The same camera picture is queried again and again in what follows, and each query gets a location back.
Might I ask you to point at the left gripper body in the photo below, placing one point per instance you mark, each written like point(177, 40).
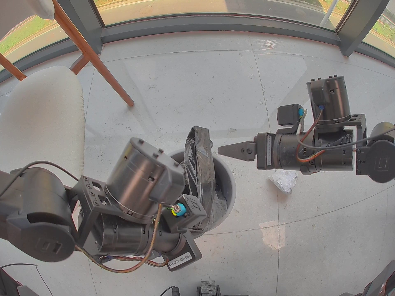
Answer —
point(132, 237)

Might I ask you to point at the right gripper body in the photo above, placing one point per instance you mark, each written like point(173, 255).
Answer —
point(287, 151)

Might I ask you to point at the black plastic bag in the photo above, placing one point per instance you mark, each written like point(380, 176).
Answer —
point(197, 165)

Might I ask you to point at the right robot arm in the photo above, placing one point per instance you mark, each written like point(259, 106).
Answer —
point(379, 159)

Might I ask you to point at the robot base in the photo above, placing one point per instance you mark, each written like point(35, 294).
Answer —
point(208, 288)

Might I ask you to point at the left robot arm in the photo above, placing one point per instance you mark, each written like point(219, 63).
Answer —
point(40, 214)

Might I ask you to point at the white trash bin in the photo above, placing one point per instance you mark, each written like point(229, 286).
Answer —
point(230, 183)

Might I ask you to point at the crumpled white paper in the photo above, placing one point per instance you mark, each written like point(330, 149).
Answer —
point(285, 182)

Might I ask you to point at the white cushioned wooden chair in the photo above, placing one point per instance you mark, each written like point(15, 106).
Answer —
point(40, 109)

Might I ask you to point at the window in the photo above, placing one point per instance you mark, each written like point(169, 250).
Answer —
point(80, 17)

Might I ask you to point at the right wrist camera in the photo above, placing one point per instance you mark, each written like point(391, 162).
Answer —
point(288, 114)

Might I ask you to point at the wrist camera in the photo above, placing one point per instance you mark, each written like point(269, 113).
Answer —
point(288, 114)
point(193, 210)

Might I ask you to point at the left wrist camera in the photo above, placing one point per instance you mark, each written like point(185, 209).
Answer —
point(193, 210)

